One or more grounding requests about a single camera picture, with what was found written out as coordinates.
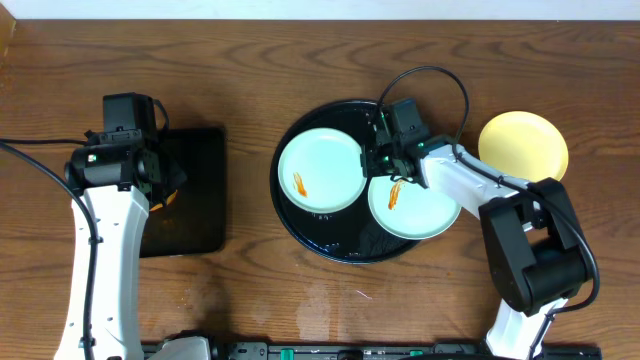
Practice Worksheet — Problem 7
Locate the orange green sponge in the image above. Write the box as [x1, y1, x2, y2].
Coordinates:
[149, 190, 178, 212]

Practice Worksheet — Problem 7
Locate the pale green plate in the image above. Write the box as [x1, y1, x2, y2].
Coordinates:
[277, 128, 367, 214]
[368, 177, 461, 241]

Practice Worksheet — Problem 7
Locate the yellow plate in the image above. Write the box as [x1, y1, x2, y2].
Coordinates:
[478, 111, 569, 182]

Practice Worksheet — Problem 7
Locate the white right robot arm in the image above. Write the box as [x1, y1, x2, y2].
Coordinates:
[361, 134, 599, 359]

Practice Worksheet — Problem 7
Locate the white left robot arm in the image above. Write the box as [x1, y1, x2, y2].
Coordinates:
[55, 133, 185, 359]

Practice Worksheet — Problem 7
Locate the rectangular black tray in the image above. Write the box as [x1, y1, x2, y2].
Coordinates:
[140, 127, 227, 258]

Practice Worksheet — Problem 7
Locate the round black tray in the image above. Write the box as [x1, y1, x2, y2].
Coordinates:
[269, 99, 417, 264]

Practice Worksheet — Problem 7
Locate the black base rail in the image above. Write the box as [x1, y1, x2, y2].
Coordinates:
[139, 340, 604, 360]

